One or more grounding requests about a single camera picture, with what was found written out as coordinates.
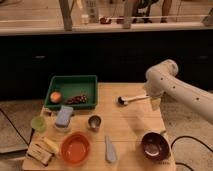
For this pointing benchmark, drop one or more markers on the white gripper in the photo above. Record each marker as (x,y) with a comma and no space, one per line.
(154,92)

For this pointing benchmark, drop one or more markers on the grey blue spatula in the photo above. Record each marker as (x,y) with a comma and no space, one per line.
(110,153)

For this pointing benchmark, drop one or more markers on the orange peach fruit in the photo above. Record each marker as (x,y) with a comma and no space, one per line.
(55,97)

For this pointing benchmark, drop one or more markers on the wooden block holder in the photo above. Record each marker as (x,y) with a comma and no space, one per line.
(40,154)

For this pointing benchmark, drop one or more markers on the orange plastic bowl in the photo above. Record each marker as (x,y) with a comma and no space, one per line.
(75,149)

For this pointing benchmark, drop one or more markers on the yellow banana toy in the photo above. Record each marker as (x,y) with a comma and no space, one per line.
(52,145)

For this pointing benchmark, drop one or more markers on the small metal cup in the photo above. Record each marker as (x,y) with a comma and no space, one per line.
(94,123)

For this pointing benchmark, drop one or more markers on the dark grape bunch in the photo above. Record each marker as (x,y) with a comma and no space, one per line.
(76,100)

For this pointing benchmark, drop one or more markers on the green plastic cup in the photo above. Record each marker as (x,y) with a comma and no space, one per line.
(38,123)

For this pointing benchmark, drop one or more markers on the person in background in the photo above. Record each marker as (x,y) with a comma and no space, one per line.
(140,4)

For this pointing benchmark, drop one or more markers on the dark brown bowl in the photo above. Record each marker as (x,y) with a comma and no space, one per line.
(155,147)

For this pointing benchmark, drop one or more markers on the green plastic tray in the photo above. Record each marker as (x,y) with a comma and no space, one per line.
(71,86)

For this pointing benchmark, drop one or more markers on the red object on shelf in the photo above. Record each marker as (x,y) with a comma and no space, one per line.
(105,21)

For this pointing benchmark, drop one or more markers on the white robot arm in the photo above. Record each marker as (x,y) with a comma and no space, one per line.
(161,78)

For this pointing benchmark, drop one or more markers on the blue sponge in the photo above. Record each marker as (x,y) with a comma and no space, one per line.
(63,116)

